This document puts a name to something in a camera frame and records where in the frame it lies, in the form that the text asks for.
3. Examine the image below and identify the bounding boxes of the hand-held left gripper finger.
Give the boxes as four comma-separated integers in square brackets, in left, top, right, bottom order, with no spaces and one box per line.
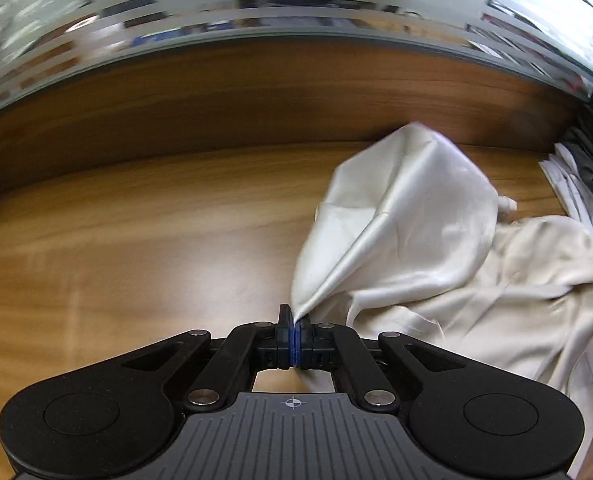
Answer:
[295,312,458,408]
[121,304,296,408]

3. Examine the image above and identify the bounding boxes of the cream satin short-sleeved shirt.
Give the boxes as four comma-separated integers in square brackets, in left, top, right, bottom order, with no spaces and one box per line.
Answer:
[290,121,593,397]

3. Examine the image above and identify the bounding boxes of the white folded garment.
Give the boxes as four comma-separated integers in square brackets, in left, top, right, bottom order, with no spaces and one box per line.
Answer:
[539,142,593,247]

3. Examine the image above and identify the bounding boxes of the frosted striped glass partition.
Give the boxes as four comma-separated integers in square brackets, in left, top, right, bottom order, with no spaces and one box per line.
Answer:
[0,0,593,123]

